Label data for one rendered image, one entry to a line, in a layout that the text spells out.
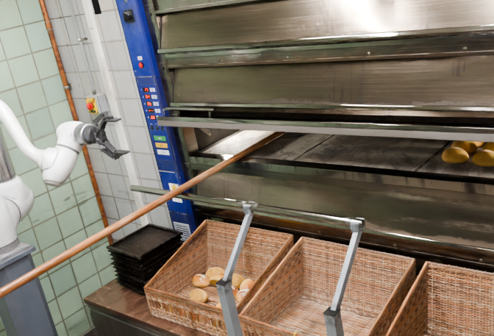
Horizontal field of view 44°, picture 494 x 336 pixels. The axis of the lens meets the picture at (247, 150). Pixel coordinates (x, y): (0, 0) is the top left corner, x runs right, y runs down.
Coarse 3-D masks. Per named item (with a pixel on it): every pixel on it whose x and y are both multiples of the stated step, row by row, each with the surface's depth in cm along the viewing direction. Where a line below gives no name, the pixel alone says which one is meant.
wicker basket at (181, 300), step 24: (216, 240) 309; (264, 240) 289; (288, 240) 275; (168, 264) 294; (216, 264) 310; (240, 264) 300; (144, 288) 283; (168, 288) 295; (192, 288) 302; (216, 288) 298; (168, 312) 278; (192, 312) 267; (216, 312) 255; (240, 312) 253
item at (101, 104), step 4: (88, 96) 334; (92, 96) 332; (96, 96) 331; (100, 96) 332; (104, 96) 335; (88, 100) 335; (96, 100) 331; (100, 100) 333; (104, 100) 335; (96, 104) 332; (100, 104) 333; (104, 104) 335; (96, 108) 333; (100, 108) 333; (104, 108) 335; (108, 108) 337; (92, 112) 337; (96, 112) 334; (100, 112) 333
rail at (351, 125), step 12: (168, 120) 286; (180, 120) 280; (192, 120) 275; (204, 120) 270; (216, 120) 265; (228, 120) 261; (240, 120) 256; (252, 120) 252; (264, 120) 248; (276, 120) 244; (288, 120) 241; (468, 132) 193; (480, 132) 191; (492, 132) 188
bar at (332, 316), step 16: (144, 192) 278; (160, 192) 270; (240, 208) 240; (256, 208) 234; (272, 208) 229; (288, 208) 226; (352, 224) 205; (240, 240) 234; (352, 240) 205; (352, 256) 204; (224, 288) 227; (224, 304) 231; (336, 304) 198; (224, 320) 234; (336, 320) 196
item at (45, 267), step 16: (256, 144) 296; (224, 160) 281; (208, 176) 272; (176, 192) 258; (144, 208) 246; (112, 224) 235; (96, 240) 228; (64, 256) 218; (32, 272) 210; (0, 288) 202; (16, 288) 205
